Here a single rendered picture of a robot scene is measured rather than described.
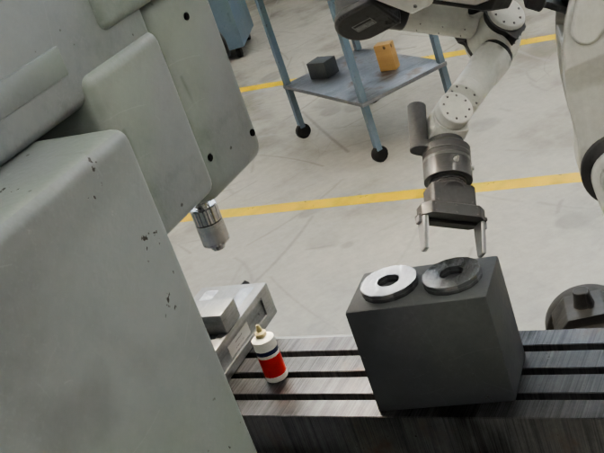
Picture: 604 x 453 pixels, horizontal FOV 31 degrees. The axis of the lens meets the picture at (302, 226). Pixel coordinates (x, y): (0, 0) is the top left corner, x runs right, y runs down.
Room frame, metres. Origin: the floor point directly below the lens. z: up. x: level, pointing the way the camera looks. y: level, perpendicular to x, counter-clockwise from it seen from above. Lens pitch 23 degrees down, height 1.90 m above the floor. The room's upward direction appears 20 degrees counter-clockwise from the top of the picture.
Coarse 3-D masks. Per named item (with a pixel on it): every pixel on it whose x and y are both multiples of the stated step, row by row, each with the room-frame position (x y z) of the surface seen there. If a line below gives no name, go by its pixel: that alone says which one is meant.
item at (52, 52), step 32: (0, 0) 1.34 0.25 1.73; (32, 0) 1.38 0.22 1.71; (64, 0) 1.43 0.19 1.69; (0, 32) 1.32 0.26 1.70; (32, 32) 1.36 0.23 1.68; (64, 32) 1.41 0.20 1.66; (96, 32) 1.46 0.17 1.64; (128, 32) 1.51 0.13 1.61; (0, 64) 1.30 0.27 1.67; (32, 64) 1.34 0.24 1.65; (64, 64) 1.38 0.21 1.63; (96, 64) 1.44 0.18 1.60; (0, 96) 1.28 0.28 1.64; (32, 96) 1.32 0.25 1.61; (64, 96) 1.37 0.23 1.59; (0, 128) 1.27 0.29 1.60; (32, 128) 1.31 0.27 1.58; (0, 160) 1.25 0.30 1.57
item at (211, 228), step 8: (208, 216) 1.68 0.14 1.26; (216, 216) 1.68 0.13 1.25; (200, 224) 1.68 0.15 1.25; (208, 224) 1.67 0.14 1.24; (216, 224) 1.68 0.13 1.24; (224, 224) 1.69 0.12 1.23; (200, 232) 1.68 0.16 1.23; (208, 232) 1.68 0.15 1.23; (216, 232) 1.68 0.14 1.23; (224, 232) 1.68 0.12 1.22; (208, 240) 1.68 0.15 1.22; (216, 240) 1.68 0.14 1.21; (224, 240) 1.68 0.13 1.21; (208, 248) 1.68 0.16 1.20
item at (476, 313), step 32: (384, 288) 1.48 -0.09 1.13; (416, 288) 1.47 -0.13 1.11; (448, 288) 1.41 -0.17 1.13; (480, 288) 1.40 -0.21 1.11; (352, 320) 1.47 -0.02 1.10; (384, 320) 1.45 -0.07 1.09; (416, 320) 1.42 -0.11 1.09; (448, 320) 1.40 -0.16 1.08; (480, 320) 1.38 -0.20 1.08; (512, 320) 1.47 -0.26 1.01; (384, 352) 1.45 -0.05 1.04; (416, 352) 1.43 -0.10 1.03; (448, 352) 1.41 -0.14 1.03; (480, 352) 1.39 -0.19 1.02; (512, 352) 1.42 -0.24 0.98; (384, 384) 1.46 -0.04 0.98; (416, 384) 1.44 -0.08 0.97; (448, 384) 1.42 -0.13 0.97; (480, 384) 1.40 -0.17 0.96; (512, 384) 1.38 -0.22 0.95
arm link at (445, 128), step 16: (448, 96) 1.88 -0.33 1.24; (464, 96) 1.89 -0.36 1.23; (416, 112) 1.90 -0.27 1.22; (432, 112) 1.89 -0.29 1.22; (448, 112) 1.85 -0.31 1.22; (464, 112) 1.86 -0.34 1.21; (416, 128) 1.88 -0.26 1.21; (432, 128) 1.87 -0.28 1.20; (448, 128) 1.86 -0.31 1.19; (464, 128) 1.87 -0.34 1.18; (416, 144) 1.85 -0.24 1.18; (432, 144) 1.85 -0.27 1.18; (448, 144) 1.83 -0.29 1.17; (464, 144) 1.84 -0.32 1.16
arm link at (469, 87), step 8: (456, 80) 1.97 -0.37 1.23; (464, 80) 1.96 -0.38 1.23; (472, 80) 1.95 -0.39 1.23; (456, 88) 1.96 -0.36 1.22; (464, 88) 1.95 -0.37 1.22; (472, 88) 1.94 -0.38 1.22; (480, 88) 1.94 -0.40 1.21; (472, 96) 1.94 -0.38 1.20; (480, 96) 1.94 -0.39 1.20; (472, 104) 1.95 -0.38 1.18
